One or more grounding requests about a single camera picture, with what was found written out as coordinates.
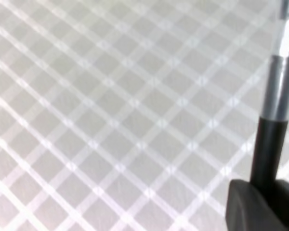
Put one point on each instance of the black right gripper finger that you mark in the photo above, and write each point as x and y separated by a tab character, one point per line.
248	210

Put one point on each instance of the grey grid tablecloth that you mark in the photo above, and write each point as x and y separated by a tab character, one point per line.
128	115

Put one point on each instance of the black pen cap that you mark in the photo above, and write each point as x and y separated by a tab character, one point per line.
280	44

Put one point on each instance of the black pen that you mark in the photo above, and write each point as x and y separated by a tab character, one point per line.
272	125

